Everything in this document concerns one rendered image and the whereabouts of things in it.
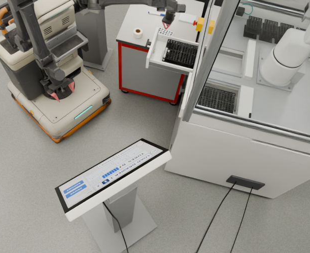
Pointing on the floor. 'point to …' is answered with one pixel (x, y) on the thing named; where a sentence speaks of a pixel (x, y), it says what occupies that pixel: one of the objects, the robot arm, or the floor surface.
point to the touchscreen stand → (132, 199)
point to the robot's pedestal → (94, 38)
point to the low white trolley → (152, 77)
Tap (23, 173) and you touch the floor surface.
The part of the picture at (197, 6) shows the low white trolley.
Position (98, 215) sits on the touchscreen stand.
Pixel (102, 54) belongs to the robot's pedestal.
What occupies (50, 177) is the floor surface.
